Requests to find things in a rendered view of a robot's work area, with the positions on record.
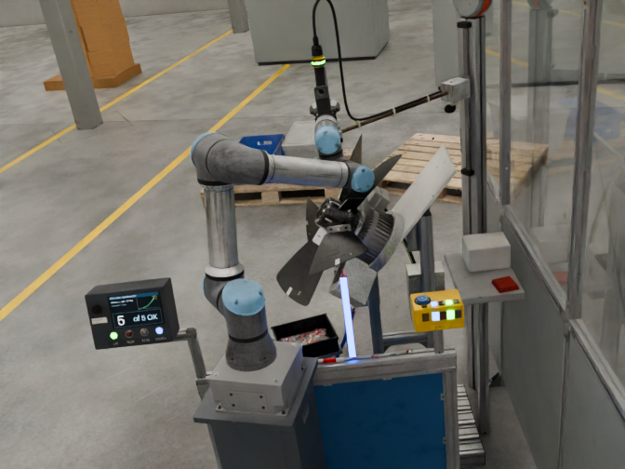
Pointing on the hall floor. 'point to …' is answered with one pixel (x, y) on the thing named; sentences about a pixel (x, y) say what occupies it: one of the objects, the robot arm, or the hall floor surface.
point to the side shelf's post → (483, 368)
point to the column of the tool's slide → (477, 224)
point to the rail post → (452, 419)
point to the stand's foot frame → (468, 434)
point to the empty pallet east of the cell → (416, 160)
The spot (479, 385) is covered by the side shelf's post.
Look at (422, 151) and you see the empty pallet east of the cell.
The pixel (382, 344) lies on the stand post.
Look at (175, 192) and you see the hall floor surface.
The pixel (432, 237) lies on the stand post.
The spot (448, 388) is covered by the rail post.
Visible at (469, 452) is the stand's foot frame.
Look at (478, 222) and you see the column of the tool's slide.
